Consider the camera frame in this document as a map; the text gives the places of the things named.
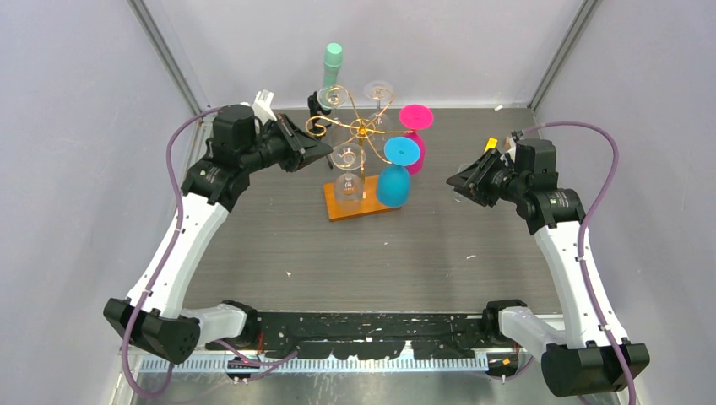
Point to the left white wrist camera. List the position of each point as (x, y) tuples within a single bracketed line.
[(262, 106)]

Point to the clear front wine glass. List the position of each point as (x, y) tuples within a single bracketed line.
[(349, 186)]

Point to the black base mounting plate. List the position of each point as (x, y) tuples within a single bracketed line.
[(371, 335)]

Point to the pink wine glass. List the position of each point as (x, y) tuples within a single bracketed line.
[(416, 118)]

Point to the mint green bottle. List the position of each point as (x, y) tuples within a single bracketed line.
[(332, 63)]

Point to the clear rear right wine glass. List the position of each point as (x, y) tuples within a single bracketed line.
[(382, 94)]

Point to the yellow wooden block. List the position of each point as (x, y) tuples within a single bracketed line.
[(491, 144)]

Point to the gold wire glass rack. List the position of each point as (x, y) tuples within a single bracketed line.
[(352, 128)]

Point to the clear wine glass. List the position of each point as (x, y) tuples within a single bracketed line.
[(349, 186), (330, 99), (382, 94)]

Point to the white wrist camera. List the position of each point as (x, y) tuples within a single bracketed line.
[(262, 106), (516, 136)]

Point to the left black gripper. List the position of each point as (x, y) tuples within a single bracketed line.
[(308, 148)]

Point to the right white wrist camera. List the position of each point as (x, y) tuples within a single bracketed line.
[(516, 136)]

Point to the clear rear left wine glass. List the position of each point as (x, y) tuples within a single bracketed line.
[(330, 99)]

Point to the small black tripod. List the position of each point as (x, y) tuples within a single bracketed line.
[(316, 109)]

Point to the blue wine glass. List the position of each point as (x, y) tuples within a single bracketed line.
[(394, 182)]

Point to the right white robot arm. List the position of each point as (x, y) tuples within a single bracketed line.
[(592, 353)]

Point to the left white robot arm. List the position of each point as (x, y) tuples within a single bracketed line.
[(153, 317)]

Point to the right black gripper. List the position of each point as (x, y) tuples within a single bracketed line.
[(466, 181)]

